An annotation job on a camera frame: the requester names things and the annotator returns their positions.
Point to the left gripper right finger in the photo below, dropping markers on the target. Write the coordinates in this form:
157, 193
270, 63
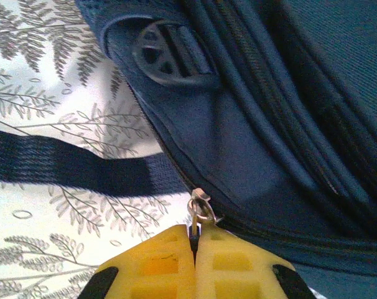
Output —
263, 268

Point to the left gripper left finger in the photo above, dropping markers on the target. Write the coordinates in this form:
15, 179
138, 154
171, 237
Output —
127, 264

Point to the navy blue backpack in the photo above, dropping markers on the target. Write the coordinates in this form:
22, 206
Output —
269, 124

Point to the floral table cover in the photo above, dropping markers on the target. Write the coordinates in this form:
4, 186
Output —
36, 93

